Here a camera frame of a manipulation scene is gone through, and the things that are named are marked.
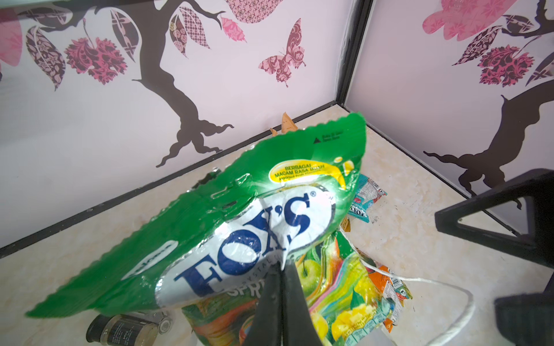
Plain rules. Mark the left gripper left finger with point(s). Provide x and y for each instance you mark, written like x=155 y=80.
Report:
x=267 y=326

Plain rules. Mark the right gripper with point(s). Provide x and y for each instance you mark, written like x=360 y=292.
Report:
x=525 y=319

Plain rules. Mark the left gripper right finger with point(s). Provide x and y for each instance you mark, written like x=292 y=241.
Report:
x=298 y=328

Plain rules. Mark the white patterned paper bag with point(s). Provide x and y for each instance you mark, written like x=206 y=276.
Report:
x=441 y=269

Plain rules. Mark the orange snack packet small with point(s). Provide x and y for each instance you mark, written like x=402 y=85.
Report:
x=388 y=296

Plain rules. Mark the green Fox's candy bag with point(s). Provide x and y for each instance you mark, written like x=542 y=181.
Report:
x=209 y=251

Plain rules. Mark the teal snack packet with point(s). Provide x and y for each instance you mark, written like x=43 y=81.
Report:
x=368 y=192

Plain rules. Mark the dark brown bottle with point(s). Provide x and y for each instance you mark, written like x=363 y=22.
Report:
x=133 y=329

